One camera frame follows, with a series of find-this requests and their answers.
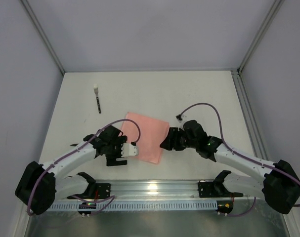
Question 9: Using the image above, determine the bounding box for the pink cloth napkin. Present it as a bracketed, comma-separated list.
[121, 112, 170, 164]

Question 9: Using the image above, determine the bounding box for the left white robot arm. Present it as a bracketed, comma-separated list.
[15, 125, 138, 215]

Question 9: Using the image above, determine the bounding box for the left small controller board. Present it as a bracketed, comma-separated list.
[78, 202, 96, 217]

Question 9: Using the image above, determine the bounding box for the small controller board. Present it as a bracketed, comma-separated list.
[215, 200, 234, 217]
[78, 202, 96, 217]

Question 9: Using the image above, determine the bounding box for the right small controller board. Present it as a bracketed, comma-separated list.
[215, 200, 234, 217]

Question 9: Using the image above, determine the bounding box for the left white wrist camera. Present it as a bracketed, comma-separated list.
[121, 143, 139, 158]

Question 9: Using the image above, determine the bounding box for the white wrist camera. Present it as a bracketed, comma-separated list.
[121, 143, 139, 158]
[176, 114, 187, 129]

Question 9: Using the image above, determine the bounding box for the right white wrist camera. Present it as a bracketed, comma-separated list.
[176, 114, 187, 129]

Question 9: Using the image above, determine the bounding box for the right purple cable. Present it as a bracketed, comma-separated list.
[176, 103, 300, 218]

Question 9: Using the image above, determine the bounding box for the purple cable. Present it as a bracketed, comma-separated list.
[176, 103, 300, 218]
[26, 119, 141, 217]

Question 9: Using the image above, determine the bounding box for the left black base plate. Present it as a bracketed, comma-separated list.
[67, 183, 111, 200]

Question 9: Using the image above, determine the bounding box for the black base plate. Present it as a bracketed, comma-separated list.
[197, 180, 244, 198]
[67, 183, 111, 200]

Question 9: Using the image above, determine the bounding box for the front aluminium rail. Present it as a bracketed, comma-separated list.
[53, 179, 266, 202]

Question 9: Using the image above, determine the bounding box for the aluminium rail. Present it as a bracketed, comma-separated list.
[53, 179, 266, 202]
[231, 70, 277, 161]

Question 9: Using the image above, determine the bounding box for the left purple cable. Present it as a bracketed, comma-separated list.
[26, 119, 141, 217]

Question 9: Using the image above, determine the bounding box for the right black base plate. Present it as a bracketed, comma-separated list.
[197, 180, 244, 198]

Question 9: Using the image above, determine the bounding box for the right side aluminium rail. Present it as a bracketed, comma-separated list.
[231, 70, 277, 161]

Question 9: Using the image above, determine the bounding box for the slotted cable duct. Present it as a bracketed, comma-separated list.
[48, 200, 217, 211]

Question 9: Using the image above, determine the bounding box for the right corner aluminium post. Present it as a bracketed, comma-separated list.
[237, 0, 284, 74]

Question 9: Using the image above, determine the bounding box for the corner aluminium post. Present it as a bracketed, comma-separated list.
[19, 0, 66, 75]
[237, 0, 284, 74]

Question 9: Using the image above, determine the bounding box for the left corner aluminium post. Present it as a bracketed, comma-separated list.
[19, 0, 66, 75]

